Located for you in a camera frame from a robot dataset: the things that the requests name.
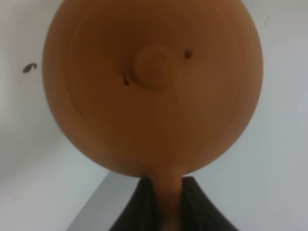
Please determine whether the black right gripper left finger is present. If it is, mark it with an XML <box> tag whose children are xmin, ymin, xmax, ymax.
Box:
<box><xmin>110</xmin><ymin>179</ymin><xmax>157</xmax><ymax>231</ymax></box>

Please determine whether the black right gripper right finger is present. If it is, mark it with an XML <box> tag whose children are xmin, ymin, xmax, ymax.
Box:
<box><xmin>177</xmin><ymin>177</ymin><xmax>238</xmax><ymax>231</ymax></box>

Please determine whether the brown clay teapot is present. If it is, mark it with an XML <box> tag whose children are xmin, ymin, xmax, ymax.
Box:
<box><xmin>42</xmin><ymin>0</ymin><xmax>263</xmax><ymax>231</ymax></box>

